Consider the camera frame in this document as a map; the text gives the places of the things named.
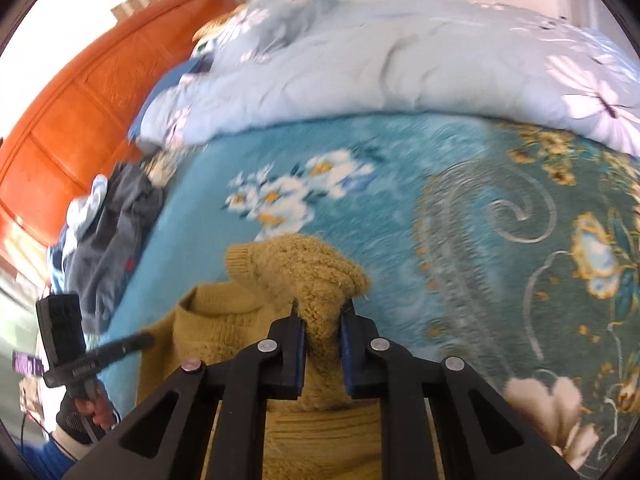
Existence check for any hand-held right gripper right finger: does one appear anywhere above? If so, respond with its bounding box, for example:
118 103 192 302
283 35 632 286
340 298 581 480

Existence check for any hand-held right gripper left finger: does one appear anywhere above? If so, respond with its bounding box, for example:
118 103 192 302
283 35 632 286
64 299 307 480

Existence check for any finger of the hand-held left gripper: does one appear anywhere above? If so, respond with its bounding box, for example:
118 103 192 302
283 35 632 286
85 331 156 367

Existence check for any mustard yellow knitted sweater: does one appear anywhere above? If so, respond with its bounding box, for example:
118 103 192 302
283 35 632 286
135 233 388 480

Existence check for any person's left forearm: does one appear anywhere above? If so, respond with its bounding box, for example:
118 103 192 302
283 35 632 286
15 422 101 480

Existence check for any person's left hand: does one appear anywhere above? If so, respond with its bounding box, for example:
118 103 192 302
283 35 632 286
80 381 117 433

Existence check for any dark grey garment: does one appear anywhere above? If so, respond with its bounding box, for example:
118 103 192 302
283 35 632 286
62 162 167 336

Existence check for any light blue cloth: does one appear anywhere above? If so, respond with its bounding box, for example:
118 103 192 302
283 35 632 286
65 175 110 233

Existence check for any teal floral blanket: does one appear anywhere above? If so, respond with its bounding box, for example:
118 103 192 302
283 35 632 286
97 110 640 480

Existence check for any orange wooden headboard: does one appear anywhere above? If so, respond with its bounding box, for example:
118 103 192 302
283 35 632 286
0 0 246 246

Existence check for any light blue floral quilt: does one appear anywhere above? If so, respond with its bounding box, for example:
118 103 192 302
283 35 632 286
129 0 640 158

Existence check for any black cable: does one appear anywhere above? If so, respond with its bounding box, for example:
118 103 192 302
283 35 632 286
20 400 123 443

